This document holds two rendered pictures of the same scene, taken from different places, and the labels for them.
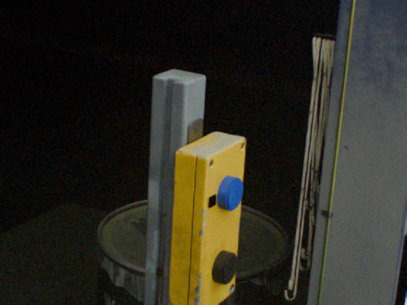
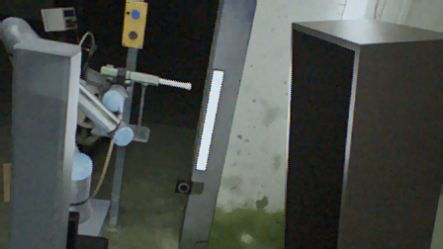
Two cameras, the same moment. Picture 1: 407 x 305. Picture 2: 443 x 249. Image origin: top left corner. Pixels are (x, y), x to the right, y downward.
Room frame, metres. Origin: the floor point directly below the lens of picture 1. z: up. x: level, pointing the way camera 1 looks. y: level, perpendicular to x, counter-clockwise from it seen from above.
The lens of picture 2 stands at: (0.25, -2.32, 1.72)
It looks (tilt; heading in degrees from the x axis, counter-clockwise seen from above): 18 degrees down; 54
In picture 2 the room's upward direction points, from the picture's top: 11 degrees clockwise
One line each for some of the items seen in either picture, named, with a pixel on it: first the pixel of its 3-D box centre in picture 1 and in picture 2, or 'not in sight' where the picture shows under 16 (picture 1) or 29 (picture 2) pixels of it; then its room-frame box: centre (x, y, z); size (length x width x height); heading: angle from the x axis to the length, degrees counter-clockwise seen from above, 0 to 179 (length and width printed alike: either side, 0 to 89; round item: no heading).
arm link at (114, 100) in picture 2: not in sight; (114, 99); (0.93, -0.51, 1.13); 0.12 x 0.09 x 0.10; 62
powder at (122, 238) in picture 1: (192, 239); not in sight; (2.35, 0.02, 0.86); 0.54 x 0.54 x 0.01
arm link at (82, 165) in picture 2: not in sight; (72, 175); (0.72, -0.68, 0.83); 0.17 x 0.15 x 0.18; 88
